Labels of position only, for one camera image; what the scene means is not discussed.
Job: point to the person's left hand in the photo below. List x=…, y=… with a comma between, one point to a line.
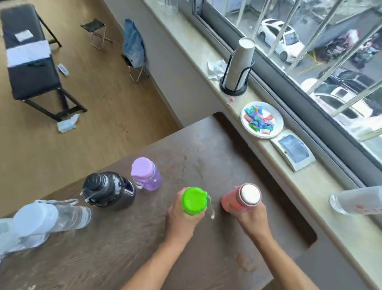
x=179, y=224

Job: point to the person's right hand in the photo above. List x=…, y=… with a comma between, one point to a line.
x=252, y=221

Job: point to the person's left thumb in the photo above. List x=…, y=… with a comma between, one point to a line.
x=179, y=199

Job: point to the person's right fingers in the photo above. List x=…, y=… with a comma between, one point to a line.
x=249, y=209

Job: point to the pink bottle with steel cap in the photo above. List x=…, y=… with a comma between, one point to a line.
x=241, y=197

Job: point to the green lid water bottle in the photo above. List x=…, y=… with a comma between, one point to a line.
x=194, y=200

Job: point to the person's right forearm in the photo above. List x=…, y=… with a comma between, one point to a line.
x=283, y=263

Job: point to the person's left forearm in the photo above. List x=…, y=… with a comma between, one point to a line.
x=153, y=264

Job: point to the purple water bottle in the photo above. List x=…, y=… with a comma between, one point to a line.
x=146, y=174

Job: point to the black water jug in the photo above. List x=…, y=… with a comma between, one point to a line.
x=107, y=189

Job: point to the white paper plate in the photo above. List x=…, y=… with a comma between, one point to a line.
x=262, y=120

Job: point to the pile of colourful wrapped candies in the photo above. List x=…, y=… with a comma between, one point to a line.
x=259, y=119

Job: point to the clear bottle with red print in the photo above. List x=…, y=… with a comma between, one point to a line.
x=356, y=200

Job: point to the clear bottle with white lid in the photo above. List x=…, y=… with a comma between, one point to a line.
x=49, y=217

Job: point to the blue face mask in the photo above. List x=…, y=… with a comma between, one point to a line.
x=62, y=69
x=68, y=123

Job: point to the crumpled white tissue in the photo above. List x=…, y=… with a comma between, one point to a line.
x=217, y=69

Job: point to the folding stool with denim jacket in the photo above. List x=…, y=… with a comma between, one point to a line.
x=135, y=67

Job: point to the white car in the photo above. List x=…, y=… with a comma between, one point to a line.
x=340, y=98
x=282, y=38

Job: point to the stack of paper cups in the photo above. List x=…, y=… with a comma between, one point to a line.
x=240, y=61

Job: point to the blue denim jacket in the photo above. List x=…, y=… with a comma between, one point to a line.
x=134, y=43

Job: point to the clear plastic bottle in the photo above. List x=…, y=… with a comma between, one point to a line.
x=18, y=239

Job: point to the small black folding stool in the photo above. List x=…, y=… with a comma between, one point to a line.
x=95, y=31

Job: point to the black padded bench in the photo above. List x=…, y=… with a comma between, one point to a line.
x=29, y=59

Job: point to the white paper sheet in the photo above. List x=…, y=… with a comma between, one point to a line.
x=24, y=35

